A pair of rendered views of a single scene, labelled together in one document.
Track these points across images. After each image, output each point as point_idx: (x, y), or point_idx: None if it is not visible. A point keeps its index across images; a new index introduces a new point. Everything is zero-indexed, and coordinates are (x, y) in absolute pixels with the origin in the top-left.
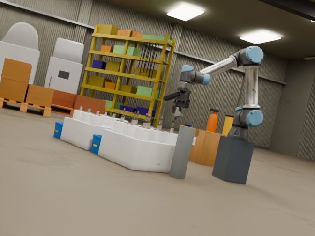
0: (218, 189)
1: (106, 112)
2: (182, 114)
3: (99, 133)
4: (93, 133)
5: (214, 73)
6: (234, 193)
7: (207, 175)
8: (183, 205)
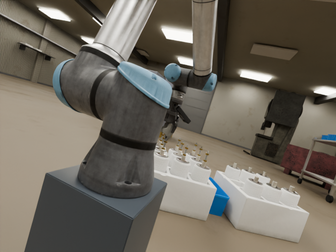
0: None
1: (290, 186)
2: (164, 130)
3: (218, 181)
4: (215, 179)
5: (192, 50)
6: (37, 186)
7: None
8: (65, 144)
